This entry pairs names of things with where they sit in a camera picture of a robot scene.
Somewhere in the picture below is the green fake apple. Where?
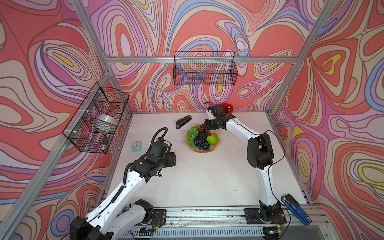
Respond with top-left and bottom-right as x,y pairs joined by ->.
207,134 -> 219,145

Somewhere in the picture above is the dark fake avocado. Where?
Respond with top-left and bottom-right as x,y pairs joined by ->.
198,132 -> 207,141

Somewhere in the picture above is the dark purple grape bunch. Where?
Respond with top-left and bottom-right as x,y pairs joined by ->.
194,137 -> 211,151

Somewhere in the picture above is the green grape bunch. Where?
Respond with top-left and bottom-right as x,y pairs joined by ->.
187,126 -> 200,148

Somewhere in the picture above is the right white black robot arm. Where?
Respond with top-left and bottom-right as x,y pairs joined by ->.
204,105 -> 287,226

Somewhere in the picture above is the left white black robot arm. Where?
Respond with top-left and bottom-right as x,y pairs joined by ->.
69,138 -> 176,240

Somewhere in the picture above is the pink faceted fruit bowl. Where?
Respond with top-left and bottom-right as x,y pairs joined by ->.
185,124 -> 221,153

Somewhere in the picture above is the red plastic cup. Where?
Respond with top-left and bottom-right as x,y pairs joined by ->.
222,103 -> 234,115

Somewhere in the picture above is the small teal alarm clock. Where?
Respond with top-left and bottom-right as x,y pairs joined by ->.
131,141 -> 142,152

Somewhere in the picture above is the black stapler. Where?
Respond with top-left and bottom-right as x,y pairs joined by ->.
176,115 -> 192,129

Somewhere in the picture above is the white tape roll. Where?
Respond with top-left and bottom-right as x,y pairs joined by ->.
94,114 -> 118,133

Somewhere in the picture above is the blue stapler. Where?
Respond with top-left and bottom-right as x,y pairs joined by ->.
281,194 -> 313,226

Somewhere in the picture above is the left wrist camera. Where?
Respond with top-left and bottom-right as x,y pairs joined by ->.
150,141 -> 169,158

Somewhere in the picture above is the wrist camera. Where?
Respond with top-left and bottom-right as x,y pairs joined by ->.
206,107 -> 216,120
150,141 -> 169,158

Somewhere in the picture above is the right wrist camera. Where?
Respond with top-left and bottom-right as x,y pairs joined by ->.
206,107 -> 216,120

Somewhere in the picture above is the back black wire basket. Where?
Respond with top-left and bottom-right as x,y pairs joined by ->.
173,50 -> 238,86

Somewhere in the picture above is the black wire basket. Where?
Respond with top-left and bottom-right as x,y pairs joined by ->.
63,83 -> 130,154
173,50 -> 238,86

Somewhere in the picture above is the left black wire basket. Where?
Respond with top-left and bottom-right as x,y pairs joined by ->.
63,83 -> 130,154

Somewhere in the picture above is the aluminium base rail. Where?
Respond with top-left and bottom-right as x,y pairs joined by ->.
120,205 -> 337,240

